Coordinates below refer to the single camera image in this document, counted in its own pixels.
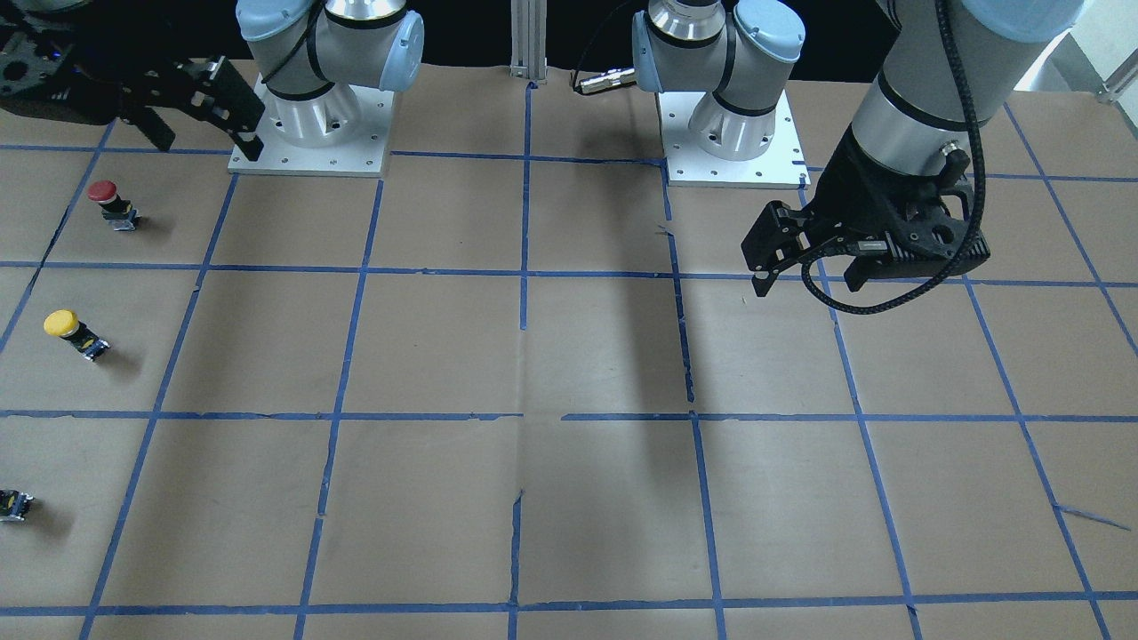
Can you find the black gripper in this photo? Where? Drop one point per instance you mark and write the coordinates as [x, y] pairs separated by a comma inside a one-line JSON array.
[[851, 194], [108, 89]]

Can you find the yellow push button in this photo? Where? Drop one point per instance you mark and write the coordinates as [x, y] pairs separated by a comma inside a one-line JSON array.
[[66, 325]]

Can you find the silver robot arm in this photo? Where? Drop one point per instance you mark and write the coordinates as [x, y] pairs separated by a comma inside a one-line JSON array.
[[303, 48], [951, 68]]

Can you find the red push button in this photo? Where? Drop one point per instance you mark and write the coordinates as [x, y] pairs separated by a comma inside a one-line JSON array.
[[119, 213]]

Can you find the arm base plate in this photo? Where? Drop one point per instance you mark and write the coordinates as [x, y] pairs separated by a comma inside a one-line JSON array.
[[344, 133], [706, 146]]

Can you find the silver cable connector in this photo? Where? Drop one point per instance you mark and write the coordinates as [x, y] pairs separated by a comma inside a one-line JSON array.
[[610, 80]]

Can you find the aluminium frame post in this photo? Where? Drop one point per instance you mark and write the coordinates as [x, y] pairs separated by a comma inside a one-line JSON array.
[[527, 25]]

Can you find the small black switch block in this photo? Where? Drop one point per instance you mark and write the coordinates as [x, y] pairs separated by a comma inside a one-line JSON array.
[[15, 505]]

